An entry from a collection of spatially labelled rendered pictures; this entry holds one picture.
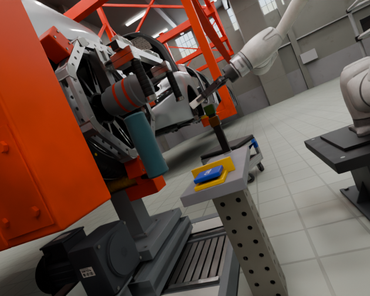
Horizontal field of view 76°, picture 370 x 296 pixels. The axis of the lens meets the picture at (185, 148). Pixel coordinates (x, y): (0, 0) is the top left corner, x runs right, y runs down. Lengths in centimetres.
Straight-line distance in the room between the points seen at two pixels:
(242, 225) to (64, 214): 49
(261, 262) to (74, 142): 63
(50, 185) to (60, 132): 12
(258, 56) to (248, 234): 66
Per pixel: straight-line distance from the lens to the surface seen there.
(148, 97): 85
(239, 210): 75
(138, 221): 118
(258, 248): 81
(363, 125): 117
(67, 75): 94
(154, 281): 98
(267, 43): 103
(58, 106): 61
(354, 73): 113
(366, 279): 94
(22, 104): 55
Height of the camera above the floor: 60
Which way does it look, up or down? 4 degrees down
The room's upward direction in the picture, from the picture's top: 23 degrees counter-clockwise
